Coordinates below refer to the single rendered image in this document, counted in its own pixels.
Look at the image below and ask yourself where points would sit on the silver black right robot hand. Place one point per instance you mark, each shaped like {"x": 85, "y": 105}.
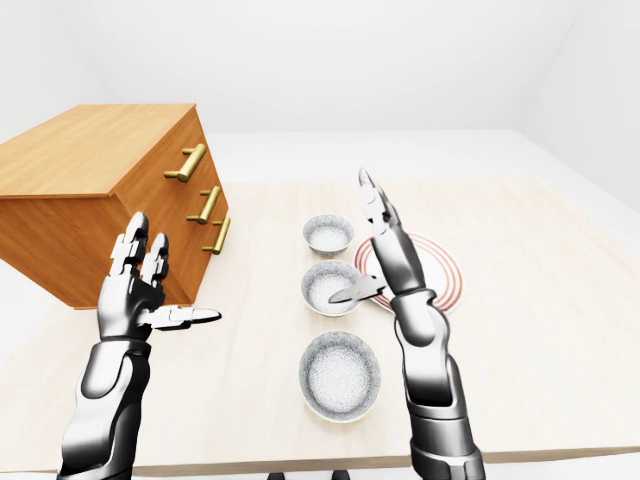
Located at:
{"x": 400, "y": 265}

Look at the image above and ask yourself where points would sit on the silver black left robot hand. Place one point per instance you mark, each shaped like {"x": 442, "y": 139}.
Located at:
{"x": 122, "y": 305}

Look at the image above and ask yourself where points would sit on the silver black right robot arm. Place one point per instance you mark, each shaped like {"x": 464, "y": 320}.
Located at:
{"x": 432, "y": 380}

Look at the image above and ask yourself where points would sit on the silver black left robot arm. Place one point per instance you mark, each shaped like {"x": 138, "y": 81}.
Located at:
{"x": 105, "y": 390}

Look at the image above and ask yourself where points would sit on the white plate with red rings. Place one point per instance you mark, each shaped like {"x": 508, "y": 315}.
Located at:
{"x": 442, "y": 280}

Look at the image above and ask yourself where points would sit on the black white patterned bowl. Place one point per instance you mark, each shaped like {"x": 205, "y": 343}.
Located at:
{"x": 317, "y": 282}
{"x": 327, "y": 237}
{"x": 340, "y": 377}

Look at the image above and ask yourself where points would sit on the wooden cabinet drawer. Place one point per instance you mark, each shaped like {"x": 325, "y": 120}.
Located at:
{"x": 200, "y": 270}
{"x": 187, "y": 235}
{"x": 155, "y": 190}

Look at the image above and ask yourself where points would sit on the wooden cabinet with drawers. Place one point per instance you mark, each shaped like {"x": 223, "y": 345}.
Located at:
{"x": 75, "y": 150}

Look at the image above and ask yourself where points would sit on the small dark shape under table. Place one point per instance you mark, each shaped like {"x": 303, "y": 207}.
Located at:
{"x": 340, "y": 475}
{"x": 276, "y": 476}

